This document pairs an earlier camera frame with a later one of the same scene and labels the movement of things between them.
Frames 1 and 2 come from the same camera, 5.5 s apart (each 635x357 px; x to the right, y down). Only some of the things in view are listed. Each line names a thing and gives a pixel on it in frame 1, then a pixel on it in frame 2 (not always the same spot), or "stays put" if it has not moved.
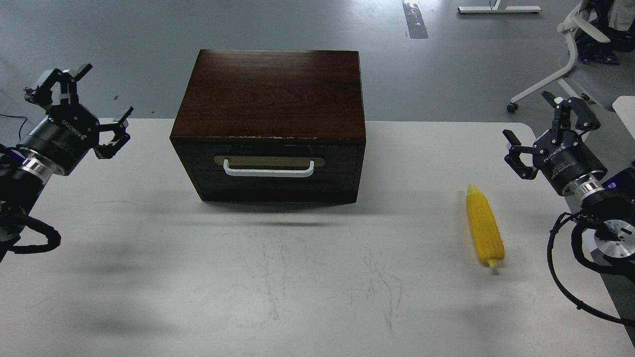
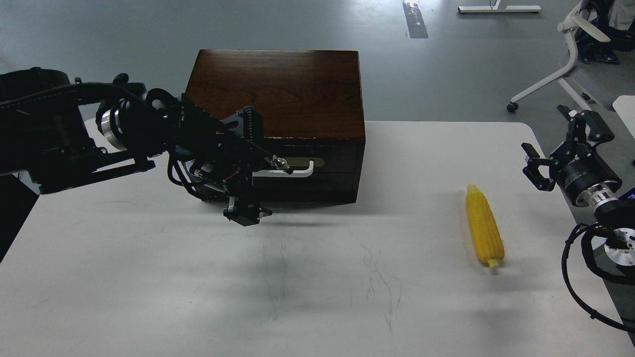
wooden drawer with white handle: [276, 172] stays put
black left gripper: [64, 136] → [218, 157]
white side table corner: [624, 105] stays put
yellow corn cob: [485, 231] stays put
